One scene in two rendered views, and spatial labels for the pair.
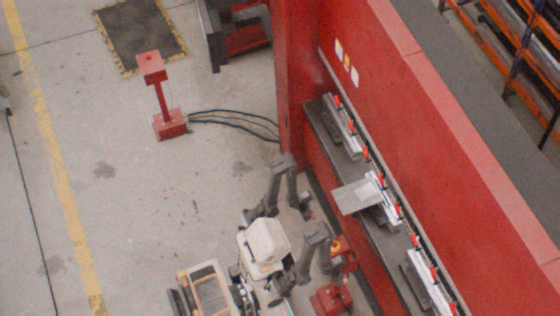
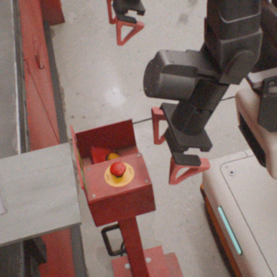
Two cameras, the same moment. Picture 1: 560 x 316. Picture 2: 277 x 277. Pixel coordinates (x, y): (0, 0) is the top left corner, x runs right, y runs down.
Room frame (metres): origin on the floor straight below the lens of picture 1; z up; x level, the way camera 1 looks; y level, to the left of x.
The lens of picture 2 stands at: (2.39, 0.25, 1.59)
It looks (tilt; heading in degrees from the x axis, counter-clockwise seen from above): 47 degrees down; 201
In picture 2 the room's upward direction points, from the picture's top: 10 degrees counter-clockwise
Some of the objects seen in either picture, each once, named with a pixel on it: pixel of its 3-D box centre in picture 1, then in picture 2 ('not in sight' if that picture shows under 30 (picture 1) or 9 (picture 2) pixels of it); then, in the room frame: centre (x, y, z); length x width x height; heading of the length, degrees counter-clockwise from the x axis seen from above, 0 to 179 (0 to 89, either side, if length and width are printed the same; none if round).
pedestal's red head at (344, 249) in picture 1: (338, 254); (113, 168); (1.79, -0.06, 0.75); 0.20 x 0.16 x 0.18; 27
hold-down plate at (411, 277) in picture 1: (415, 286); not in sight; (1.56, -0.49, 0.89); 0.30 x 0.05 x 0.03; 26
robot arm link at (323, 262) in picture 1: (324, 250); not in sight; (1.50, 0.02, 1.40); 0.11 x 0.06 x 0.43; 28
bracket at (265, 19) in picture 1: (258, 31); not in sight; (3.17, 0.54, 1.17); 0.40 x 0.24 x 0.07; 26
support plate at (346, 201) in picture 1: (356, 196); (0, 199); (2.06, -0.15, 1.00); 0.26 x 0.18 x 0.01; 116
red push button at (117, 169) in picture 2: not in sight; (118, 171); (1.83, -0.03, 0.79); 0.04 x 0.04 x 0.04
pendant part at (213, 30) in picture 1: (211, 26); not in sight; (2.96, 0.80, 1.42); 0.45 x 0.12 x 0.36; 19
